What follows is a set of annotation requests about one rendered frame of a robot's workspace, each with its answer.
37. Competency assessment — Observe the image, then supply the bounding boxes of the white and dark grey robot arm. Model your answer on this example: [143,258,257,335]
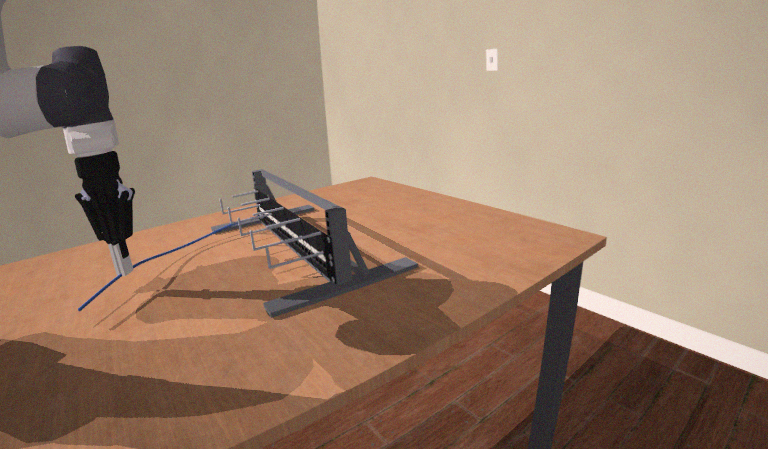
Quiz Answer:
[0,0,119,157]

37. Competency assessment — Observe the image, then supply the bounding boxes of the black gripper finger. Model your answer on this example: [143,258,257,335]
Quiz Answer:
[75,187,121,276]
[98,180,135,276]

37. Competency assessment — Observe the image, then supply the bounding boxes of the grey metal rack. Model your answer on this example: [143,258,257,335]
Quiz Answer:
[211,169,418,318]

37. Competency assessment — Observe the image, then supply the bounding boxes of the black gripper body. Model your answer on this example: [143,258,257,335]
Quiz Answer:
[74,151,123,204]

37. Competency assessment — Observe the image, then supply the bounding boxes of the dark blue cable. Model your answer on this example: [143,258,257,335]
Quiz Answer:
[78,223,236,311]

